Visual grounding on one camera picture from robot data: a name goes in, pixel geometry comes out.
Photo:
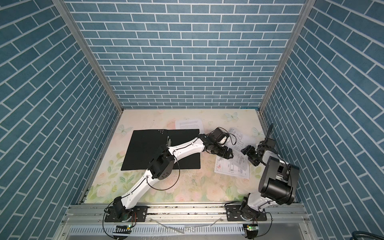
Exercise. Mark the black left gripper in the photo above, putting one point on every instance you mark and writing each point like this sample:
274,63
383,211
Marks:
223,153

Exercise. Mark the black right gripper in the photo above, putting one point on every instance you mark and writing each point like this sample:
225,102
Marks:
249,151

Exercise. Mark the technical drawing sheet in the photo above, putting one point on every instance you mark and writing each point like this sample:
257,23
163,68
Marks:
238,166
240,136

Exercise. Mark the orange file folder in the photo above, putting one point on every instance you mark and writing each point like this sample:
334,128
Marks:
144,144

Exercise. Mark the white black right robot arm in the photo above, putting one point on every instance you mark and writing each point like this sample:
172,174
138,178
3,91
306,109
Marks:
278,183

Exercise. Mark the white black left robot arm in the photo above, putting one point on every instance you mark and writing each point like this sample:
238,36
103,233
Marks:
162,164

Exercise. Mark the metal folder clip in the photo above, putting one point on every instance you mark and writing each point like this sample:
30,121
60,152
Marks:
169,141

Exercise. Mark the white text document sheet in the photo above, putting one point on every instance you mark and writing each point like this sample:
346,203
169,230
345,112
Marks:
194,124

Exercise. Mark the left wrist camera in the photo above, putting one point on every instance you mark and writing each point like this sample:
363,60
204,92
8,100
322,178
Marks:
219,136

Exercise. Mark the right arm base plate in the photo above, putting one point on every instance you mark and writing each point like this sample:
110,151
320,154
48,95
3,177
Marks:
237,213

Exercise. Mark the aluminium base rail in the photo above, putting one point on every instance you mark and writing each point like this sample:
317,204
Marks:
283,222

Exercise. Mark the white cable duct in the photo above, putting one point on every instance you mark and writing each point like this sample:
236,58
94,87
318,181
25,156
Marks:
158,230

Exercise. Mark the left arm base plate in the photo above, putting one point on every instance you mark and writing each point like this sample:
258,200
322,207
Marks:
137,214

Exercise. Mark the aluminium corner post right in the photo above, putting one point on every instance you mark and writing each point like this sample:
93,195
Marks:
303,16

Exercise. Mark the aluminium corner post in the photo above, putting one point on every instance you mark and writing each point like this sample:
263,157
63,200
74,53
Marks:
303,16
76,32

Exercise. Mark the aluminium corner post left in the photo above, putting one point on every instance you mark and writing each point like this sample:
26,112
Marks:
76,32

